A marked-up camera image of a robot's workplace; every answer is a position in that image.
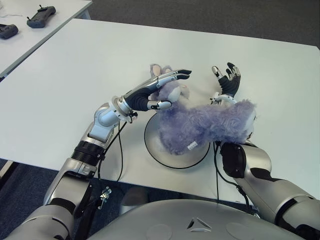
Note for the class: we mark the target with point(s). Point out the white side table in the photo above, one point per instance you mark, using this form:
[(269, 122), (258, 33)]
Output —
[(62, 10)]

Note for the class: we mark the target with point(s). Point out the black controller with antennas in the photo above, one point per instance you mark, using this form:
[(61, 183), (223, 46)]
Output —
[(41, 20)]

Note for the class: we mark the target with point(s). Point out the white plate with black rim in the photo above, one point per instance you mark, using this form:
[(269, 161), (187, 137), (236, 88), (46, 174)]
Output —
[(162, 155)]

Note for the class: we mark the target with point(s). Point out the dark grey gamepad controller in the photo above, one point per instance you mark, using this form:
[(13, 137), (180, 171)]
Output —
[(7, 31)]

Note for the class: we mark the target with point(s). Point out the grey robot torso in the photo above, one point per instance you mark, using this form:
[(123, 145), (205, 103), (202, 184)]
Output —
[(162, 220)]

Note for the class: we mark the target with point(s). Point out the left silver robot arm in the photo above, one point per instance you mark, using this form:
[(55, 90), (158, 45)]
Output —
[(100, 130)]

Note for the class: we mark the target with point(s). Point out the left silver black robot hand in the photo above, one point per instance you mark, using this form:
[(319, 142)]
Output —
[(140, 97)]

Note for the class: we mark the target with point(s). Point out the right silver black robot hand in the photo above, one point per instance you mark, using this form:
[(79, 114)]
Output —
[(231, 85)]

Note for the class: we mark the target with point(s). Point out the metal clamp under table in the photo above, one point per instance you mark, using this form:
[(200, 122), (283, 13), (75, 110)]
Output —
[(106, 193)]

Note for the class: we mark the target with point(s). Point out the purple plush rabbit doll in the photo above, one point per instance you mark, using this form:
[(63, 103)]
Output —
[(212, 122)]

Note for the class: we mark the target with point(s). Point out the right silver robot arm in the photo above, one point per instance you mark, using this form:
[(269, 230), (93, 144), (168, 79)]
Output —
[(257, 160)]

